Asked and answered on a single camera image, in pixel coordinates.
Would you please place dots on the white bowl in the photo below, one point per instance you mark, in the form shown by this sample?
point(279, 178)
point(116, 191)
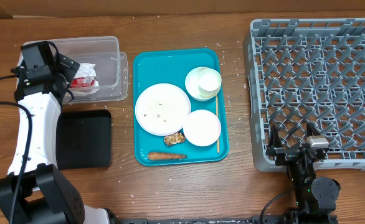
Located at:
point(191, 84)

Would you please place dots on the wooden chopstick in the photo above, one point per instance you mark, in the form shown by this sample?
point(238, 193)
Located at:
point(218, 123)

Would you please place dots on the black tray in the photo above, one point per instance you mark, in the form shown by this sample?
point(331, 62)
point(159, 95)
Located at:
point(84, 140)

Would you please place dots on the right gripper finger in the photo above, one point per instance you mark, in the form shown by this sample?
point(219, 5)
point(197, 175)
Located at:
point(311, 130)
point(274, 145)

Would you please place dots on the white cup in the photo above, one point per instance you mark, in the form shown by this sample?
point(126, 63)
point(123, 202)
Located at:
point(209, 82)

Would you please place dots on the grey dishwasher rack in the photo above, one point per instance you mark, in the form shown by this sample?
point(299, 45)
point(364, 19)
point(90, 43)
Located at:
point(304, 71)

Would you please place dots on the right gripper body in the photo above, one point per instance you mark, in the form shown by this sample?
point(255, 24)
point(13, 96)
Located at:
point(287, 156)

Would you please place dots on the brown food scrap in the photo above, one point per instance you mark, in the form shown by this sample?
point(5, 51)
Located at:
point(173, 139)

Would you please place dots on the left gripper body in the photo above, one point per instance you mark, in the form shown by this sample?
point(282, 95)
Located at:
point(66, 70)

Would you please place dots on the small white plate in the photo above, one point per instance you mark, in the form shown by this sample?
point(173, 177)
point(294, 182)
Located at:
point(200, 128)

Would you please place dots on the large white plate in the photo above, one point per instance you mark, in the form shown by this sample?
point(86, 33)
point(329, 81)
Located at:
point(161, 109)

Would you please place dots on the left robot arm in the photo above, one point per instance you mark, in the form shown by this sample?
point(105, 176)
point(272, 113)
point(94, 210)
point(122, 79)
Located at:
point(34, 190)

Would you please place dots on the red snack wrapper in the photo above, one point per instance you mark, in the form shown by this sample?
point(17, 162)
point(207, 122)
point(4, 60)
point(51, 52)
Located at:
point(83, 82)

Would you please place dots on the clear plastic bin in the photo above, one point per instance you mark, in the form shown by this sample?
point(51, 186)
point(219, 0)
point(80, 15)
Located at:
point(111, 66)

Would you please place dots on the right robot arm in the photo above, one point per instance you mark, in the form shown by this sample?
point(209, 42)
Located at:
point(315, 196)

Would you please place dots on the carrot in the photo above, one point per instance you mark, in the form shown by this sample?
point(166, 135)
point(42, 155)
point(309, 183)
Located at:
point(162, 156)

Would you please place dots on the teal serving tray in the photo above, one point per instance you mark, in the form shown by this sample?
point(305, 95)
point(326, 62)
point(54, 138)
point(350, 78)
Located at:
point(172, 66)

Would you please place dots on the white printed paper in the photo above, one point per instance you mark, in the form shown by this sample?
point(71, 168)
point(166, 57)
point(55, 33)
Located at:
point(85, 70)

